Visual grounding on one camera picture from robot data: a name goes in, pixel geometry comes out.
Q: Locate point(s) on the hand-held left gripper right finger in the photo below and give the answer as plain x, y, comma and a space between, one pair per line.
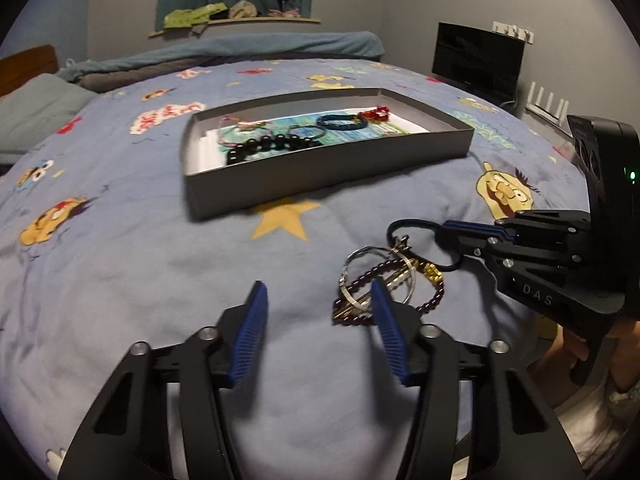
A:
390, 330

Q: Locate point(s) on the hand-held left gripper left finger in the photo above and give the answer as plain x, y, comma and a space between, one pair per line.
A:
247, 330

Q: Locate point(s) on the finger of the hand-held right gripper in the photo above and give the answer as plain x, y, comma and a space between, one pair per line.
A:
540, 235
550, 290

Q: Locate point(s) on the grey cardboard box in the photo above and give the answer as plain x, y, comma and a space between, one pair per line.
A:
300, 175

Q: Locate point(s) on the red bead gold jewelry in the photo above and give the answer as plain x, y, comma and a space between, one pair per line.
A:
377, 112

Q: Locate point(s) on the person's right hand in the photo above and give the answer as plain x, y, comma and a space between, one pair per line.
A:
565, 346

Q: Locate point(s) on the white router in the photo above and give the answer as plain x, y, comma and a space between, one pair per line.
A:
547, 107

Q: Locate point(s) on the person's white clothing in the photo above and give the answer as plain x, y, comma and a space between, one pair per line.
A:
595, 425

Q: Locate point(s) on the black flat screen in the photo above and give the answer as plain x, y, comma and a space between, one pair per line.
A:
475, 62

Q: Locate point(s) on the printed paper sheet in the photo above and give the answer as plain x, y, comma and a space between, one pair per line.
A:
345, 133

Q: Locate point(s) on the grey folded blanket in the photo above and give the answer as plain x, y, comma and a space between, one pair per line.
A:
130, 77

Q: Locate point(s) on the teal folded duvet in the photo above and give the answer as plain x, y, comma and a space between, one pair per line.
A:
240, 50

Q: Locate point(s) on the blue-grey pillow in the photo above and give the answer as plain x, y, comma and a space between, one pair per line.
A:
35, 110

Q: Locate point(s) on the wooden window shelf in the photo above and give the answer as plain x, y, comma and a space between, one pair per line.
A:
280, 20

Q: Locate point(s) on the green cloth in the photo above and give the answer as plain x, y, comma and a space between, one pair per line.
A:
192, 15

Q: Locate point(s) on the beige cloth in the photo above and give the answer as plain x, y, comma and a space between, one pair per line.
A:
243, 10

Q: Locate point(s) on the pink cloth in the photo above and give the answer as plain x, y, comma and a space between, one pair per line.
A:
285, 12

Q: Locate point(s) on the wooden headboard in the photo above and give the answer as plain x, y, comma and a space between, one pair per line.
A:
30, 62

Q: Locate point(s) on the white wall hooks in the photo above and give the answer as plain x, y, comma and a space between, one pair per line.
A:
512, 31

